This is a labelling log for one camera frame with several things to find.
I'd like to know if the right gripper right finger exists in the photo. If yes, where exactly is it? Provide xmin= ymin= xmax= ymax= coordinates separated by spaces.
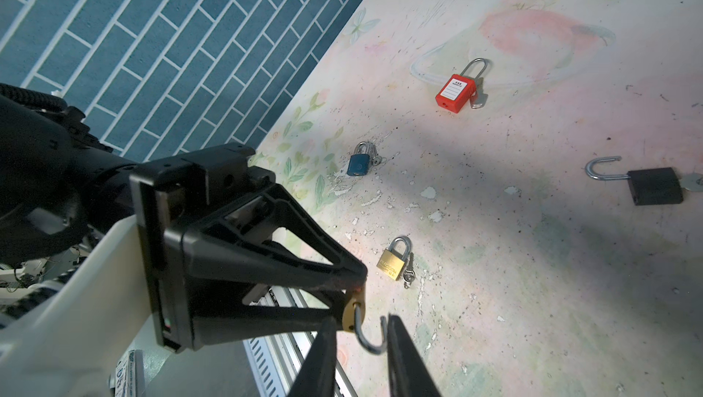
xmin=386 ymin=315 xmax=440 ymax=397

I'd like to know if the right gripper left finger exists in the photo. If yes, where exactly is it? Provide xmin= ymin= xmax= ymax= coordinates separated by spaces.
xmin=287 ymin=318 xmax=337 ymax=397

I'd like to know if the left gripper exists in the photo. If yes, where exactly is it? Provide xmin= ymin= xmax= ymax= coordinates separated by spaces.
xmin=130 ymin=144 xmax=367 ymax=351

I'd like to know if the small brass padlock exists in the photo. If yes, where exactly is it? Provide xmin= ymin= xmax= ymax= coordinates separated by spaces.
xmin=342 ymin=299 xmax=388 ymax=355

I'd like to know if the large brass padlock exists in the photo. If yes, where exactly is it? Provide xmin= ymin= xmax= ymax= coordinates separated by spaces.
xmin=376 ymin=236 xmax=416 ymax=289

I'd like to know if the blue padlock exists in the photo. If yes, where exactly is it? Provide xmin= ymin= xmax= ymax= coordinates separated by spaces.
xmin=346 ymin=141 xmax=383 ymax=177

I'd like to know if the red padlock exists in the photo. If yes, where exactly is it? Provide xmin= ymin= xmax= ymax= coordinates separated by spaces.
xmin=435 ymin=58 xmax=489 ymax=113

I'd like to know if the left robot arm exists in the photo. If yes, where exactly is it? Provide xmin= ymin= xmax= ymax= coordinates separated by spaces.
xmin=1 ymin=85 xmax=367 ymax=351

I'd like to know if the black padlock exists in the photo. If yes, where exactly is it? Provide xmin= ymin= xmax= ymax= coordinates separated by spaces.
xmin=584 ymin=156 xmax=702 ymax=206

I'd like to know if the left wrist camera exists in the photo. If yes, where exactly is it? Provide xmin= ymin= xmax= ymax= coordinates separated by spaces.
xmin=1 ymin=216 xmax=151 ymax=396

